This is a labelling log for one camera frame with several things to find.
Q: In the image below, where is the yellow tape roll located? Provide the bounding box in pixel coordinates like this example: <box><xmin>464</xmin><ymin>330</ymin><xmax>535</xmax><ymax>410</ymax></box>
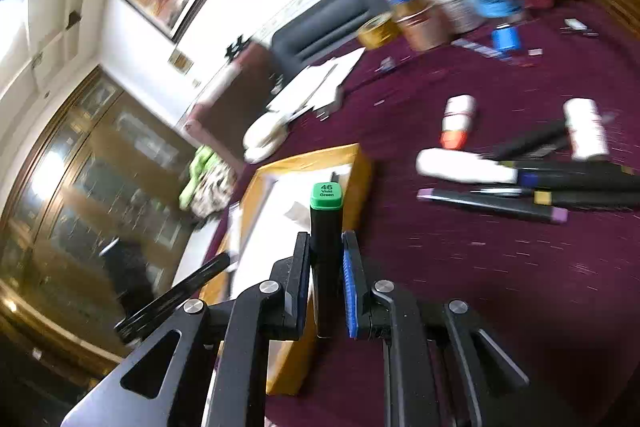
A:
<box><xmin>357</xmin><ymin>13</ymin><xmax>401</xmax><ymax>49</ymax></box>

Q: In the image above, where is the white tin can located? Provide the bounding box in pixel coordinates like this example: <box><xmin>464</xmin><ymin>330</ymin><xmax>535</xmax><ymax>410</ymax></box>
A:
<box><xmin>425</xmin><ymin>0</ymin><xmax>488</xmax><ymax>35</ymax></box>

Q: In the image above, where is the black box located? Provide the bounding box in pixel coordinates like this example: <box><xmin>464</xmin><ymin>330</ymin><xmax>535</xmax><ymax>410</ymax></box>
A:
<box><xmin>100</xmin><ymin>237</ymin><xmax>166</xmax><ymax>308</ymax></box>

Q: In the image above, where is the wide white bottle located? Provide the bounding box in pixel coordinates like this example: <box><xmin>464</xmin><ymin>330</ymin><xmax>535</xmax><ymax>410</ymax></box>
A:
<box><xmin>562</xmin><ymin>98</ymin><xmax>610</xmax><ymax>162</ymax></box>

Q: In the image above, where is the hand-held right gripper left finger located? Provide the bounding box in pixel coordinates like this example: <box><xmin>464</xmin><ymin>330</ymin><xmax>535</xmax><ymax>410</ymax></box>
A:
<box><xmin>61</xmin><ymin>231</ymin><xmax>313</xmax><ymax>427</ymax></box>

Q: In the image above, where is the yellow-capped black marker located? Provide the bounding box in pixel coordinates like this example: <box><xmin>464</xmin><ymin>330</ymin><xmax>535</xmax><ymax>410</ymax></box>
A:
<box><xmin>532</xmin><ymin>189</ymin><xmax>640</xmax><ymax>211</ymax></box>

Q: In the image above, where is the small gold picture frame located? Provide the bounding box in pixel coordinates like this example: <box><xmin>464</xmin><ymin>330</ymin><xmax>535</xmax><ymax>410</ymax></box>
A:
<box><xmin>169</xmin><ymin>49</ymin><xmax>195</xmax><ymax>72</ymax></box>

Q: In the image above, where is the clear black pen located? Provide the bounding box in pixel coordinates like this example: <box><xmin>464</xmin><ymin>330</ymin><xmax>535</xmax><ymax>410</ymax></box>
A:
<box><xmin>470</xmin><ymin>186</ymin><xmax>533</xmax><ymax>198</ymax></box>

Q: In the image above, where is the purple-capped black marker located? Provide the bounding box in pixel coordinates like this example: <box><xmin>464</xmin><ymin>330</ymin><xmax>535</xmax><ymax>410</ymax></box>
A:
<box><xmin>416</xmin><ymin>188</ymin><xmax>570</xmax><ymax>224</ymax></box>

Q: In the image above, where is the dark grey sofa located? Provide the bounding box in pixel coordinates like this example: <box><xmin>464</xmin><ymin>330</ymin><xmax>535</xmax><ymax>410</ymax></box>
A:
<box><xmin>270</xmin><ymin>0</ymin><xmax>426</xmax><ymax>72</ymax></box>

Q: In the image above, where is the tall slim white bottle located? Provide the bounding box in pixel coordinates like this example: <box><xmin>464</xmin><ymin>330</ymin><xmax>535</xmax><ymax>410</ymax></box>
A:
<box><xmin>416</xmin><ymin>148</ymin><xmax>520</xmax><ymax>185</ymax></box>

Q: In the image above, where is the wooden glass-door cabinet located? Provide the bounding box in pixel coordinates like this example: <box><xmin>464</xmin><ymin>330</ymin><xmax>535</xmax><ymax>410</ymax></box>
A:
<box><xmin>0</xmin><ymin>64</ymin><xmax>201</xmax><ymax>368</ymax></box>

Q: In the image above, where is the black wall ornament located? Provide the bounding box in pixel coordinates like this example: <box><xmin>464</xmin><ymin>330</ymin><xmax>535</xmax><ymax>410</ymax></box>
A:
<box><xmin>225</xmin><ymin>34</ymin><xmax>251</xmax><ymax>58</ymax></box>

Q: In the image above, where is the green and white cloth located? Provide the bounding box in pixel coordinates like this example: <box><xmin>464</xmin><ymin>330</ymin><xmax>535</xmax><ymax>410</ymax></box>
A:
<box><xmin>179</xmin><ymin>146</ymin><xmax>237</xmax><ymax>218</ymax></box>

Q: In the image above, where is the green-capped black marker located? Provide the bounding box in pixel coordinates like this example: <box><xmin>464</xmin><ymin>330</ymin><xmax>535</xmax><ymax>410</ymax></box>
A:
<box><xmin>308</xmin><ymin>182</ymin><xmax>346</xmax><ymax>339</ymax></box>

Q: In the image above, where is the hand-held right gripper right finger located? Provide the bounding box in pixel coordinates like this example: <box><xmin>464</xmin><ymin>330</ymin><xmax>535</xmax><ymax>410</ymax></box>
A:
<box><xmin>341</xmin><ymin>230</ymin><xmax>531</xmax><ymax>427</ymax></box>

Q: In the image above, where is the yellow tray with white inside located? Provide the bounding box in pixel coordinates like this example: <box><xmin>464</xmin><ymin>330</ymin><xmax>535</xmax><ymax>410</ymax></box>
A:
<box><xmin>200</xmin><ymin>143</ymin><xmax>373</xmax><ymax>395</ymax></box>

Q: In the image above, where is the maroon leather chair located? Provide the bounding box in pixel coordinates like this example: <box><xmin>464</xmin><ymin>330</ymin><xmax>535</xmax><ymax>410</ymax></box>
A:
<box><xmin>180</xmin><ymin>42</ymin><xmax>281</xmax><ymax>172</ymax></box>

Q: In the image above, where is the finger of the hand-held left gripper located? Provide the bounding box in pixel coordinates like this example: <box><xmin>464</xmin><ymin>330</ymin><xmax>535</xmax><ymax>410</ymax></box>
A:
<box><xmin>114</xmin><ymin>252</ymin><xmax>238</xmax><ymax>345</ymax></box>

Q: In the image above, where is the small blue roll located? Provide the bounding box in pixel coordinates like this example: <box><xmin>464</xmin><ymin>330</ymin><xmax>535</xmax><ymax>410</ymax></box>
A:
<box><xmin>491</xmin><ymin>24</ymin><xmax>521</xmax><ymax>55</ymax></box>

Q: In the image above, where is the plain black marker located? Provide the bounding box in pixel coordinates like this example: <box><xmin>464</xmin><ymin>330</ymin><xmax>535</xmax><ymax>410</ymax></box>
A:
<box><xmin>492</xmin><ymin>119</ymin><xmax>571</xmax><ymax>160</ymax></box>

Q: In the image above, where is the blue-capped black marker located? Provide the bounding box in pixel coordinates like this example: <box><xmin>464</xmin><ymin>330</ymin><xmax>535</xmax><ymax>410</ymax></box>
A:
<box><xmin>500</xmin><ymin>161</ymin><xmax>640</xmax><ymax>192</ymax></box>

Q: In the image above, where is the white bottle with orange cap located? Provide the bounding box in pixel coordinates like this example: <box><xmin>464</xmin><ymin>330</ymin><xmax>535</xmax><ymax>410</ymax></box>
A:
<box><xmin>440</xmin><ymin>95</ymin><xmax>478</xmax><ymax>151</ymax></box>

